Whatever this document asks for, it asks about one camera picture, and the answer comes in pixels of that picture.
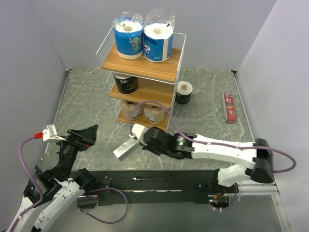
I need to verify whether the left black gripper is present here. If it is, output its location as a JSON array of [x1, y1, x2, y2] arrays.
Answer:
[[53, 124, 98, 179]]

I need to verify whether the brown paper roll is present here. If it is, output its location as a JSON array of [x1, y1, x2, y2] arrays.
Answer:
[[144, 105, 166, 125], [121, 100, 142, 121]]

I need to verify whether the brown paper roll front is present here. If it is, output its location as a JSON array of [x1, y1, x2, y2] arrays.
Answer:
[[121, 100, 142, 121]]

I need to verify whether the black paper towel roll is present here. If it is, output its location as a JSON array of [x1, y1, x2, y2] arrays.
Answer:
[[175, 81, 193, 104], [112, 72, 139, 95]]

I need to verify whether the blue paper towel roll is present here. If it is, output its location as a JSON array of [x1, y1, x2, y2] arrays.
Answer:
[[143, 9, 175, 63], [113, 12, 143, 60]]

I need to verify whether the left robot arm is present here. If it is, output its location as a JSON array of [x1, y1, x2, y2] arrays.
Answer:
[[7, 124, 98, 232]]

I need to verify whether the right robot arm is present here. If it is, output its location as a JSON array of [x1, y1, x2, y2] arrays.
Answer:
[[137, 127, 274, 193]]

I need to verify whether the silver toothpaste box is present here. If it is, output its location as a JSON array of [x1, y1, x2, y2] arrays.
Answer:
[[113, 138, 140, 161]]

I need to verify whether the red toothpaste box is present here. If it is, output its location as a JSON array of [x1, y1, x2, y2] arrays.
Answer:
[[223, 92, 237, 124]]

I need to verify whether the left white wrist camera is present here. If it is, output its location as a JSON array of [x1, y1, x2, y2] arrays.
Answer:
[[34, 124, 66, 142]]

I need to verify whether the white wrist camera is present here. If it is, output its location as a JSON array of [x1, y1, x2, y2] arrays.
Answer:
[[131, 123, 148, 145], [34, 124, 66, 142]]

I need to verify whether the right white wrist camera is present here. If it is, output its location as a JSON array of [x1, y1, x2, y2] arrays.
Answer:
[[131, 123, 148, 145]]

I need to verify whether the white wire wooden shelf rack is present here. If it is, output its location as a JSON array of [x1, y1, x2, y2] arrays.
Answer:
[[97, 29, 186, 124]]

